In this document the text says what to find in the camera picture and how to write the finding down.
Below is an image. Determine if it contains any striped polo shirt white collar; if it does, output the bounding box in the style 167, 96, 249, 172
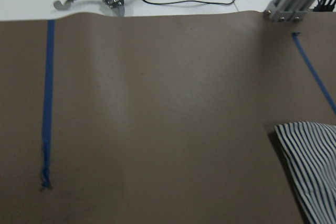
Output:
275, 122, 335, 223

